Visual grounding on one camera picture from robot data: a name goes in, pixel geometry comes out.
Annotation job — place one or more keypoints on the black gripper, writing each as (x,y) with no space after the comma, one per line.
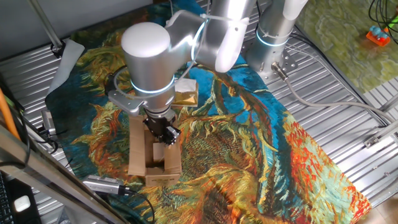
(157,124)

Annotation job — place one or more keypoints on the brown cardboard box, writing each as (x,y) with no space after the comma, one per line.
(136,149)

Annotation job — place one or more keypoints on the gold and white tissue pack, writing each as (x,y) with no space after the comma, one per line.
(186,96)

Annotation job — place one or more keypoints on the metal tripod pole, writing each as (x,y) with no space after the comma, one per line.
(43,18)

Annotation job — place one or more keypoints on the aluminium rail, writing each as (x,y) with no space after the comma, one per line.
(382,133)
(390,104)

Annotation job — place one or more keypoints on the orange toy block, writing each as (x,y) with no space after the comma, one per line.
(376,40)

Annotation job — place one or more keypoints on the green patterned mat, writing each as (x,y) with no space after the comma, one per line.
(342,46)

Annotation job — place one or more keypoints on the black keyboard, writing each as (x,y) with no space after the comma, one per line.
(3,202)

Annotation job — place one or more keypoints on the blue toy piece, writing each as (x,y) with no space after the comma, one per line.
(377,31)

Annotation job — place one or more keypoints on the green plastic stick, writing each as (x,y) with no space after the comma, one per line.
(393,21)

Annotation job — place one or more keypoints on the aluminium frame beam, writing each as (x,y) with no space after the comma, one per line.
(31,161)

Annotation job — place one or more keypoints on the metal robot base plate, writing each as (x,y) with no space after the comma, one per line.
(290,63)

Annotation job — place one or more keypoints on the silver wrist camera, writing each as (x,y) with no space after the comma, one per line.
(124,102)

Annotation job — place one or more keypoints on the sunflower painting cloth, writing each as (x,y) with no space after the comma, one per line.
(280,155)

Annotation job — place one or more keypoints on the white rounded device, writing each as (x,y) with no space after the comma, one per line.
(22,203)

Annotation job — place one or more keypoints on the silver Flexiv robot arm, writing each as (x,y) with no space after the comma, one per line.
(149,62)

